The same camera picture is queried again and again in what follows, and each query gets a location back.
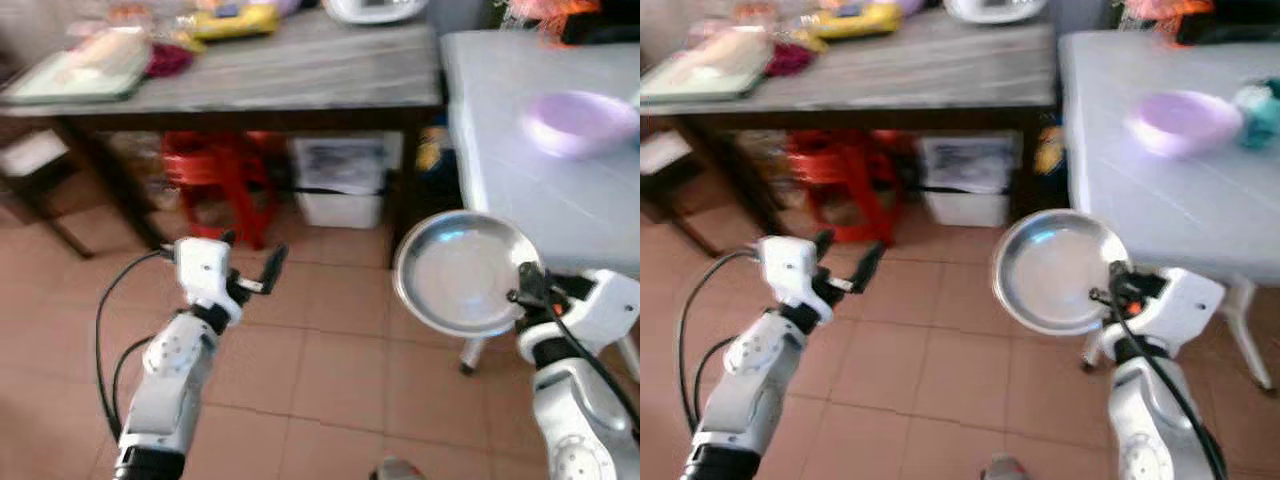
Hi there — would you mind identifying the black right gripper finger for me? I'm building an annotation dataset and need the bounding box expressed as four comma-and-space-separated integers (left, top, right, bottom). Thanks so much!
507, 262, 550, 311
1088, 261, 1135, 309

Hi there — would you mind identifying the round steel plate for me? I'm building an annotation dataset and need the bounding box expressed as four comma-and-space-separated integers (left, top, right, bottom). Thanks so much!
393, 210, 547, 339
991, 208, 1132, 338

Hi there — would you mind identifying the red plastic stool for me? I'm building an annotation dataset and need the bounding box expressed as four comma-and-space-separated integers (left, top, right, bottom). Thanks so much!
160, 130, 293, 251
785, 130, 909, 247

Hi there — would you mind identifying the white plastic table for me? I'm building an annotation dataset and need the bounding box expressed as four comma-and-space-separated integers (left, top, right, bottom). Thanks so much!
439, 28, 641, 383
1057, 28, 1280, 397

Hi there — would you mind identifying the white plastic storage box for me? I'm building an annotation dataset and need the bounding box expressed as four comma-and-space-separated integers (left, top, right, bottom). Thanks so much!
288, 134, 393, 230
916, 134, 1019, 230

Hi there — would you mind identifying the yellow packet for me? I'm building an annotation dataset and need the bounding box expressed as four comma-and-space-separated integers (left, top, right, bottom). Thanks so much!
1034, 124, 1065, 177
419, 124, 452, 177

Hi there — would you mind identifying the dark wooden stool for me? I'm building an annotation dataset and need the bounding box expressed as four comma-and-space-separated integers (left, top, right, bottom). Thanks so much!
640, 128, 728, 258
0, 128, 97, 261

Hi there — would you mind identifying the purple plastic bowl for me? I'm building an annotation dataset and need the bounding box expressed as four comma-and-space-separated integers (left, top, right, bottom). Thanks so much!
520, 90, 640, 160
1124, 90, 1245, 160

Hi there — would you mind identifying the grey-topped wooden table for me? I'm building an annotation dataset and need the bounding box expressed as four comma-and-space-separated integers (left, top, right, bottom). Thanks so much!
640, 8, 1063, 263
0, 8, 447, 269

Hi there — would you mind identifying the magenta bag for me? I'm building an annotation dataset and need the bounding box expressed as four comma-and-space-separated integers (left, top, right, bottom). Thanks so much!
144, 42, 197, 80
765, 42, 819, 80

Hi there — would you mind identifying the pale green tray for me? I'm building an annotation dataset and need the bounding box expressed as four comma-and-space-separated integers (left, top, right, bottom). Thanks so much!
640, 42, 773, 105
0, 42, 153, 105

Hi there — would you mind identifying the teal cloth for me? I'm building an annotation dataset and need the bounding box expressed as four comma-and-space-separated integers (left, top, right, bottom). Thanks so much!
1234, 80, 1280, 152

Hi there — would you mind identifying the yellow plastic item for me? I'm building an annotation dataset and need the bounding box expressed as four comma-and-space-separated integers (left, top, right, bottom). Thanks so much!
812, 2, 903, 42
188, 2, 283, 42

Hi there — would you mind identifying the black box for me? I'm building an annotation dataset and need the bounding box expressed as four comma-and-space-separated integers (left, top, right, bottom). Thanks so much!
1176, 8, 1280, 47
560, 8, 641, 47

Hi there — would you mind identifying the red orange bag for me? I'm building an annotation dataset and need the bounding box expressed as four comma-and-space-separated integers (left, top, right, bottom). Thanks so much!
503, 0, 603, 48
1120, 0, 1217, 48

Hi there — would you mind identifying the white round appliance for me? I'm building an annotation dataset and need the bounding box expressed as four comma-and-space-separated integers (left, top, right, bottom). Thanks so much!
943, 0, 1050, 26
321, 0, 430, 26

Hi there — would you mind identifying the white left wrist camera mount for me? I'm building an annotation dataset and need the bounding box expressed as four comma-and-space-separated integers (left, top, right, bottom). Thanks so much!
174, 237, 244, 326
757, 235, 832, 326

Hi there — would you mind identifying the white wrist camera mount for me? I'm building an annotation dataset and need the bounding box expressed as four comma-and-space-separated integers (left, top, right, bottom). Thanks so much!
757, 235, 832, 326
174, 237, 244, 326
548, 268, 641, 353
1128, 266, 1227, 353

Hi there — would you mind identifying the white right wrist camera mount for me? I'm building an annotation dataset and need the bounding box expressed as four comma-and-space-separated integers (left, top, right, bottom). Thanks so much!
1128, 266, 1227, 353
548, 268, 641, 353

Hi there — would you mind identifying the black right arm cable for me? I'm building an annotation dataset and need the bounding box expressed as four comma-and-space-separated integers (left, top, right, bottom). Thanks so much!
510, 288, 641, 443
1090, 288, 1229, 480

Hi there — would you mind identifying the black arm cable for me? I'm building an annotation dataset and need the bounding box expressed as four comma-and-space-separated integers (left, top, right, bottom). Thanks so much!
94, 249, 183, 442
677, 248, 763, 433
1090, 288, 1229, 480
510, 288, 641, 443

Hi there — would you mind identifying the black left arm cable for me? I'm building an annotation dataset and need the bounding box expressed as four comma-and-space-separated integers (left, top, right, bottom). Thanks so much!
94, 249, 183, 442
677, 248, 763, 433

